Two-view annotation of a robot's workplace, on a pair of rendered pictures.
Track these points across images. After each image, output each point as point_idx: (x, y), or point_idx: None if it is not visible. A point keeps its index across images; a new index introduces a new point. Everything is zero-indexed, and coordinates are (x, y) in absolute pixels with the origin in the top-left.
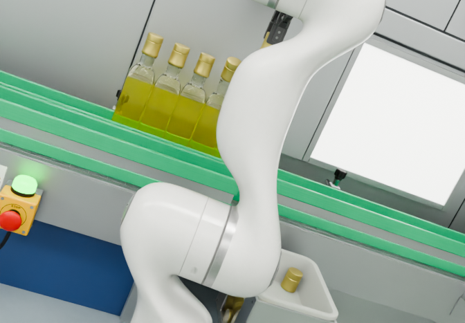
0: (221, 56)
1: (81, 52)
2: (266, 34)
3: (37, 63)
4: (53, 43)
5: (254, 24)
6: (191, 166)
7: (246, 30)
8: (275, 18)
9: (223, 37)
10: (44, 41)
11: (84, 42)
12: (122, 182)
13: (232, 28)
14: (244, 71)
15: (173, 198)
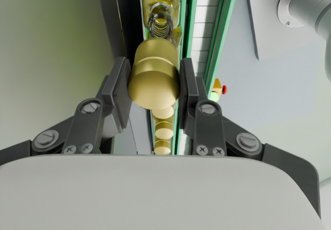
0: (75, 82)
1: (116, 138)
2: (132, 100)
3: (124, 137)
4: (120, 148)
5: (7, 112)
6: (225, 37)
7: (29, 106)
8: (107, 138)
9: (66, 112)
10: (121, 150)
11: (115, 145)
12: (206, 64)
13: (51, 121)
14: None
15: None
